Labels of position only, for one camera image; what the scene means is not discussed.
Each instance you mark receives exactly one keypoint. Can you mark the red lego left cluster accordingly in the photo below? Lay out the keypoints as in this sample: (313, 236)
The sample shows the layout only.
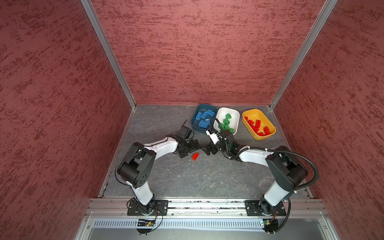
(195, 156)

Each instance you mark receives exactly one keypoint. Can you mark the left aluminium corner post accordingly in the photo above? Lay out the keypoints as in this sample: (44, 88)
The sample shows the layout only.
(97, 26)

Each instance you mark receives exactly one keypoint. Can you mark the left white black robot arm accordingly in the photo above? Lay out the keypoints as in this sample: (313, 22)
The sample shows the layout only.
(135, 166)

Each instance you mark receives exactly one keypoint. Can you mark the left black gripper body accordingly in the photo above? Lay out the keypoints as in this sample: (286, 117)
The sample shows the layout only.
(188, 147)

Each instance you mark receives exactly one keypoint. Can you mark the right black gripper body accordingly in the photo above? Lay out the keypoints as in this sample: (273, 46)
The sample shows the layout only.
(219, 146)

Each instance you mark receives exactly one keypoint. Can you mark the right aluminium corner post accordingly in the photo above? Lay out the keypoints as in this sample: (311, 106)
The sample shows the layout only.
(317, 26)

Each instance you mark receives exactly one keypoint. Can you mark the blue lego in teal bin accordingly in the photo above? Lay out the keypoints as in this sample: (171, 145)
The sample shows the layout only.
(203, 124)

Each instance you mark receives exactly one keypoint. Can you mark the white container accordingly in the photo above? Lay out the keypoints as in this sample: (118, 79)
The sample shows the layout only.
(225, 123)

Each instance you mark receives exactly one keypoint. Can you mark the yellow container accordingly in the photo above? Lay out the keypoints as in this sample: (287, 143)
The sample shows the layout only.
(258, 114)

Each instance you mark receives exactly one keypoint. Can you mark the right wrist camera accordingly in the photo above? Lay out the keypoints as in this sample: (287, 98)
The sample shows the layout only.
(214, 135)

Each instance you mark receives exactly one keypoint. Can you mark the red legos in yellow bin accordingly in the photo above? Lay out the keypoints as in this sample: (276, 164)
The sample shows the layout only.
(255, 127)

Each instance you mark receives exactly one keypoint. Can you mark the aluminium corner post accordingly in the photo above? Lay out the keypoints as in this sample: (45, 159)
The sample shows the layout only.
(97, 26)
(317, 26)

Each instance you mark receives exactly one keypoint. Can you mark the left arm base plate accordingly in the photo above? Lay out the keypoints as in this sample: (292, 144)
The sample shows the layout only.
(154, 207)

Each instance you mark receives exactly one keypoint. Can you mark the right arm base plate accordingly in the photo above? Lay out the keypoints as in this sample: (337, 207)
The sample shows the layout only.
(256, 209)

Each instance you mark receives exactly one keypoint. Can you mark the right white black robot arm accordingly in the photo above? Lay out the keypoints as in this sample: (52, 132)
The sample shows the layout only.
(290, 170)

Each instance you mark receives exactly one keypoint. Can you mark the aluminium front rail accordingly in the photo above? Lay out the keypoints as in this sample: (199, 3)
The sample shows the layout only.
(206, 208)

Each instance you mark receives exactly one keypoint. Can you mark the blue lego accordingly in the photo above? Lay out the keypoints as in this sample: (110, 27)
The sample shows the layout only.
(199, 116)
(211, 113)
(204, 115)
(203, 124)

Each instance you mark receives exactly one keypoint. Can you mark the dark teal container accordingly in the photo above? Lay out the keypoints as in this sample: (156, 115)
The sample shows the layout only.
(202, 108)

